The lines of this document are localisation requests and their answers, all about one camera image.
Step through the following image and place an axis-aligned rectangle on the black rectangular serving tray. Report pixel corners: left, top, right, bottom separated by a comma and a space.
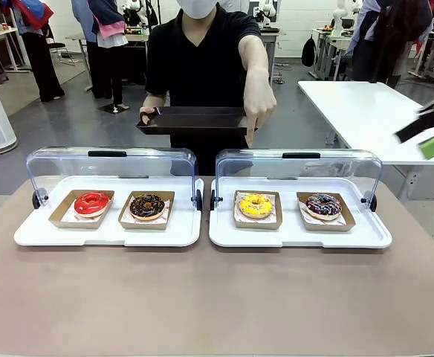
135, 106, 259, 137

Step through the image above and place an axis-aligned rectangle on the person's left forearm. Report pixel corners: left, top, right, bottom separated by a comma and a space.
238, 33, 269, 77

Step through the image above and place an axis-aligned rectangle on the person's right forearm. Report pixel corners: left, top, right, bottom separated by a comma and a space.
142, 92, 166, 110

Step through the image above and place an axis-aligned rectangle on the purple drizzled donut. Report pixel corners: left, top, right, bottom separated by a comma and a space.
304, 193, 343, 222

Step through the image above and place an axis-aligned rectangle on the brown cardboard donut tray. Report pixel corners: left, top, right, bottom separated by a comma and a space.
296, 191, 357, 233
48, 189, 116, 229
233, 190, 283, 231
117, 190, 176, 231

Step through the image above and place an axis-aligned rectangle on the red glazed donut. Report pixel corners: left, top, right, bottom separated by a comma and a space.
73, 190, 111, 219

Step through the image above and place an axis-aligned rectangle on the chocolate donut with nut bits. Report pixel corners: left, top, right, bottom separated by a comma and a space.
129, 193, 166, 222

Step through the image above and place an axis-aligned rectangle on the yellow sprinkled donut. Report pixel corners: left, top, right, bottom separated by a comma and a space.
236, 193, 276, 219

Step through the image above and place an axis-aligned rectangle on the person in black shirt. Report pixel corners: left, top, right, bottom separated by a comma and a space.
144, 0, 262, 176

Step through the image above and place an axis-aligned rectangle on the person's left hand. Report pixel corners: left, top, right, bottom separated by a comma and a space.
242, 71, 278, 148

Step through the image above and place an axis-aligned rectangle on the person's right hand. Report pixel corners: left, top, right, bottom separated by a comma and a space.
138, 106, 160, 126

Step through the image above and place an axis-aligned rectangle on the white side table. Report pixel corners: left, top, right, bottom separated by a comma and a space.
297, 79, 434, 200

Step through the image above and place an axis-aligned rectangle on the bystander in blue red jacket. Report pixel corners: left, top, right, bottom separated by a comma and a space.
0, 0, 66, 103

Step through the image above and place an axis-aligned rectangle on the bystander in dark coat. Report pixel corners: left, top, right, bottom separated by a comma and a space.
372, 0, 434, 89

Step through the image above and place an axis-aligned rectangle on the clear display case lid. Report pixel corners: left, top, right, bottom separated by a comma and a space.
25, 146, 198, 208
215, 148, 383, 210

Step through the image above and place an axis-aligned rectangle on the bystander in light blue shirt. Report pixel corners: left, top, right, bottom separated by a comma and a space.
352, 0, 389, 83

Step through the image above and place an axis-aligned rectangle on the white printed paper liner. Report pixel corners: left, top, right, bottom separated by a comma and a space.
59, 200, 110, 225
121, 199, 174, 226
299, 198, 351, 227
234, 193, 279, 226

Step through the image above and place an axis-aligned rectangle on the black backpack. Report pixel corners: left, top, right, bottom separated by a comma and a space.
300, 34, 317, 68

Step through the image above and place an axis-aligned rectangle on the bystander in blue pink top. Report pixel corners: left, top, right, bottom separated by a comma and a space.
71, 0, 129, 111

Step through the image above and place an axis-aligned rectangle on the white display case base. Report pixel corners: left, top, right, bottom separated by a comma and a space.
208, 177, 393, 249
13, 175, 205, 248

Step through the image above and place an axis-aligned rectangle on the white face mask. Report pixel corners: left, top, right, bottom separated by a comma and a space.
175, 0, 218, 19

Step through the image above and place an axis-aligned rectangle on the black lid handle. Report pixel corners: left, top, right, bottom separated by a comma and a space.
88, 149, 128, 158
282, 152, 322, 160

